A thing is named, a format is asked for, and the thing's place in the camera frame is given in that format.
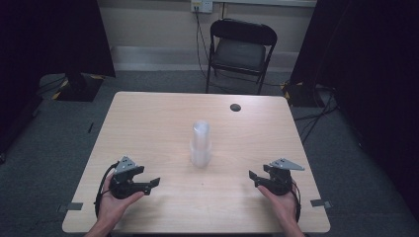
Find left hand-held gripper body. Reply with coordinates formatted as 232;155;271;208
108;155;146;200

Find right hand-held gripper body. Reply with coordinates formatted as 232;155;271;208
262;157;306;197

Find stack of clear plastic cups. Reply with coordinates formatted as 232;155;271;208
189;119;212;169

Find person's left hand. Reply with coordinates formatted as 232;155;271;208
96;173;146;229

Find person's right hand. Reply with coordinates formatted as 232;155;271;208
256;179;299;229

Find grey tape strip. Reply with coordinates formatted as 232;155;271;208
56;201;84;213
309;198;332;209

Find black stand base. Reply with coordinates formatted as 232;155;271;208
283;81;327;109
52;72;106;103

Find black folding chair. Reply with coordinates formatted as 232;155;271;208
205;18;279;96

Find black curtain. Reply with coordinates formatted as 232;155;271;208
0;0;117;159
289;0;419;221

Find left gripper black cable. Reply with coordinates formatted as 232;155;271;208
94;160;121;219

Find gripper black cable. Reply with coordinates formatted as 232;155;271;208
94;160;121;219
291;181;302;223

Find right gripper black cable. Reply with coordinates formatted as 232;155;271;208
291;181;302;223

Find black floor cables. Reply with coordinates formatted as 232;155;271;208
292;86;341;144

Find black wall socket cable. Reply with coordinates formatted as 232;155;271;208
194;7;212;82

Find white wall socket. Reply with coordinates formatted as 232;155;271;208
190;0;214;15

